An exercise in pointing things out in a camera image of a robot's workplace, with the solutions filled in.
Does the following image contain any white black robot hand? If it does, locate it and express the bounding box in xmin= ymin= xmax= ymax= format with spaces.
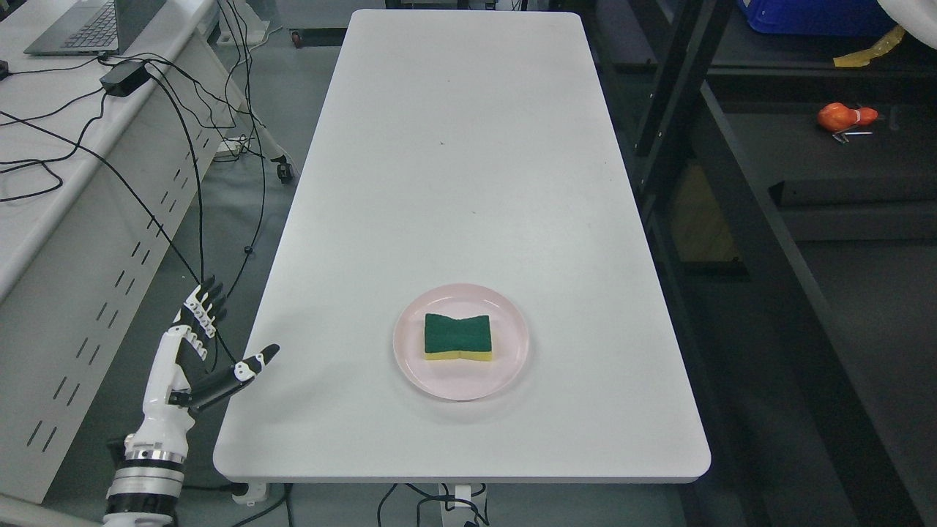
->
xmin=123 ymin=276 xmax=279 ymax=464

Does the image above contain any green yellow sponge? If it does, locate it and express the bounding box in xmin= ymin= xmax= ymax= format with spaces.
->
xmin=424 ymin=313 xmax=493 ymax=362

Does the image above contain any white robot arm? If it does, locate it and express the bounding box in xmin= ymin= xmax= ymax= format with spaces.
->
xmin=103 ymin=449 xmax=185 ymax=526

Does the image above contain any black metal shelf rack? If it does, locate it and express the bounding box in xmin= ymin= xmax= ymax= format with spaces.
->
xmin=582 ymin=1 xmax=935 ymax=526

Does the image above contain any white side desk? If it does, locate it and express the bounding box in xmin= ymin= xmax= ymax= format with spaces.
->
xmin=1 ymin=1 xmax=239 ymax=504

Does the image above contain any white power strip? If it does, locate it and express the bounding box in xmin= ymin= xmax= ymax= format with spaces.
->
xmin=213 ymin=139 xmax=244 ymax=162

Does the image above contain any pink round plate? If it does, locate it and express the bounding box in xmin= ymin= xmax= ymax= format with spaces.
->
xmin=392 ymin=283 xmax=530 ymax=403

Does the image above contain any black power adapter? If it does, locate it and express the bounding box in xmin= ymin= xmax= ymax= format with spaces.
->
xmin=98 ymin=59 xmax=151 ymax=97

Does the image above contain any white table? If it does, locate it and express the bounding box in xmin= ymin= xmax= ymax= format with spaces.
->
xmin=213 ymin=10 xmax=712 ymax=483

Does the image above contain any grey laptop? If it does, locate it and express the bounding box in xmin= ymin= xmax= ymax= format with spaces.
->
xmin=24 ymin=1 xmax=166 ymax=56

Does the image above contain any yellow tape strip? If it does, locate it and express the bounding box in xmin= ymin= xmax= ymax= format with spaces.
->
xmin=832 ymin=26 xmax=906 ymax=69

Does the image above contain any blue plastic bin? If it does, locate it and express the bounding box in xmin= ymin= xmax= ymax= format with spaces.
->
xmin=736 ymin=1 xmax=897 ymax=37

